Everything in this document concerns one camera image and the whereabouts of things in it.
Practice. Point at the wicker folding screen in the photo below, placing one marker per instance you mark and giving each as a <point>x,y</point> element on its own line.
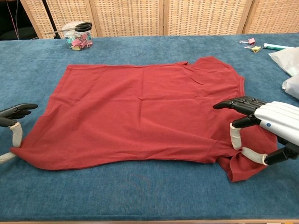
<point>130,16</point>

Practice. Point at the pink binder clip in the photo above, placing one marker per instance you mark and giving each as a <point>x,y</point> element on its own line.
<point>251,41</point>

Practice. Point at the clear plastic clip jar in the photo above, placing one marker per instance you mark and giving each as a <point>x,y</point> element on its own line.
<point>70,35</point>

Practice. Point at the yellow binder clip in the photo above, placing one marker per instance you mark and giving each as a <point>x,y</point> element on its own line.
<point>257,49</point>

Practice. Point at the plain white plastic bag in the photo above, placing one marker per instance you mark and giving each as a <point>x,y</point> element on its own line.
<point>292,88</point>

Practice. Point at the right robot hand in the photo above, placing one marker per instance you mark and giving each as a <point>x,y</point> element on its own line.
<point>278,116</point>

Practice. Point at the white teal glue tube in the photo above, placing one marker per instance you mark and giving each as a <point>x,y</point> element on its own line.
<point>273,46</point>

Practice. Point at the pink clip inside jar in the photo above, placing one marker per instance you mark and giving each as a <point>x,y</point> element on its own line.
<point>77,42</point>

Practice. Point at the black tripod stand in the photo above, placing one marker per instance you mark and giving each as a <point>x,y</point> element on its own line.
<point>49,16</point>

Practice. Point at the red t-shirt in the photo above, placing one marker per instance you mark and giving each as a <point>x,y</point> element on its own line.
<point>140,112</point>

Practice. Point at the blue table cloth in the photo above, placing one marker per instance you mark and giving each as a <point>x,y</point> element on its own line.
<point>149,193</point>

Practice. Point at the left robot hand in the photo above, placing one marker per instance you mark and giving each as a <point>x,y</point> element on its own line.
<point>16,110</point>

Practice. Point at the white bag with label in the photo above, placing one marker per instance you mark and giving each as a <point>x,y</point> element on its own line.
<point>287,60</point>

